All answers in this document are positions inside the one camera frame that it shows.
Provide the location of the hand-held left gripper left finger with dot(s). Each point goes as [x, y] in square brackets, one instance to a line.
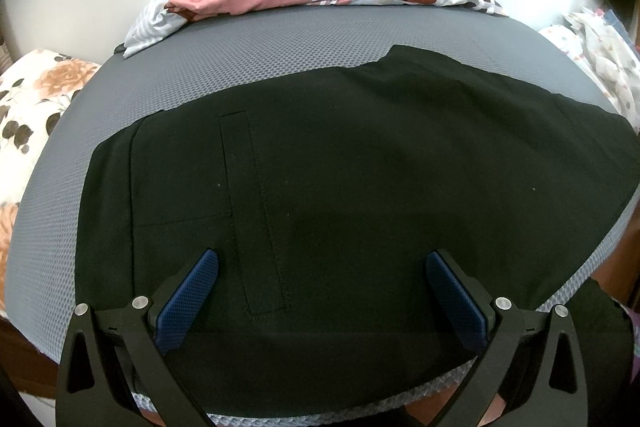
[187, 302]

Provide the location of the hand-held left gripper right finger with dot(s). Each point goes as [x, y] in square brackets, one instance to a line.
[455, 302]

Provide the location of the black pants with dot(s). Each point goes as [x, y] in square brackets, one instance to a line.
[350, 182]

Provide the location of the floral pillow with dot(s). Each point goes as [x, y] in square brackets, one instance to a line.
[30, 107]

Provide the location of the grey mesh bed mat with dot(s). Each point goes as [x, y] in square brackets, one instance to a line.
[250, 57]

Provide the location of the white floral cloth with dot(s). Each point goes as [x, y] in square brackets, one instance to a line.
[600, 57]

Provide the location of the wooden bed frame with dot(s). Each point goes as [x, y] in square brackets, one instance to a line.
[25, 357]

